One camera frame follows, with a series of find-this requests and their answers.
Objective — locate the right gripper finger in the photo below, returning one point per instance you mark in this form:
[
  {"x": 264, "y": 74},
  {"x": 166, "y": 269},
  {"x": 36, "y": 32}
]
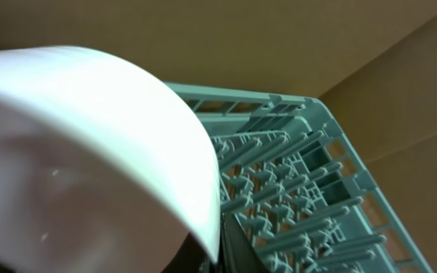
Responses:
[{"x": 236, "y": 253}]

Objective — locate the pink bowl with rice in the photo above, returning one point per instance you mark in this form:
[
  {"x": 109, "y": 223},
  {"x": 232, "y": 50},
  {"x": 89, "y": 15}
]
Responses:
[{"x": 103, "y": 167}]

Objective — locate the grey dishwasher rack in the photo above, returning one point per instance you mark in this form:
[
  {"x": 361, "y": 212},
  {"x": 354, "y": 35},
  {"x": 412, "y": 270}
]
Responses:
[{"x": 301, "y": 193}]

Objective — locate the cardboard box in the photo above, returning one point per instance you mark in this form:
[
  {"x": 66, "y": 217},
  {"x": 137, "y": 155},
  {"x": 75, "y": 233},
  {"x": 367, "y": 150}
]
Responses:
[{"x": 373, "y": 63}]

